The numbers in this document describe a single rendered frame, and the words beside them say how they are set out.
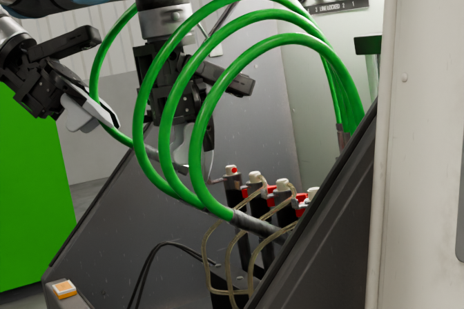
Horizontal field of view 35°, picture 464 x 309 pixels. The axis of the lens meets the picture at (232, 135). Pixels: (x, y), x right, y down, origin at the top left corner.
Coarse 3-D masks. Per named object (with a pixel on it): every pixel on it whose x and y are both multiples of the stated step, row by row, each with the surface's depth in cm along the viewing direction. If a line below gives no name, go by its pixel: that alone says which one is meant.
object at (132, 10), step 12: (132, 12) 112; (120, 24) 112; (108, 36) 112; (108, 48) 113; (96, 60) 113; (324, 60) 114; (96, 72) 113; (96, 84) 114; (96, 96) 114; (336, 108) 115; (336, 120) 116; (108, 132) 115; (120, 132) 115; (132, 144) 115
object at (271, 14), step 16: (240, 16) 90; (256, 16) 90; (272, 16) 91; (288, 16) 92; (224, 32) 89; (320, 32) 94; (208, 48) 88; (192, 64) 87; (176, 80) 87; (336, 80) 97; (176, 96) 87; (160, 128) 87; (352, 128) 98; (160, 144) 87; (160, 160) 87; (176, 176) 88; (176, 192) 88; (192, 192) 89
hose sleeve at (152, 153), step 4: (144, 144) 115; (132, 148) 115; (148, 148) 115; (152, 148) 115; (148, 152) 115; (152, 152) 115; (156, 152) 115; (148, 156) 115; (152, 156) 115; (156, 156) 115; (156, 160) 116; (176, 164) 115; (176, 168) 116
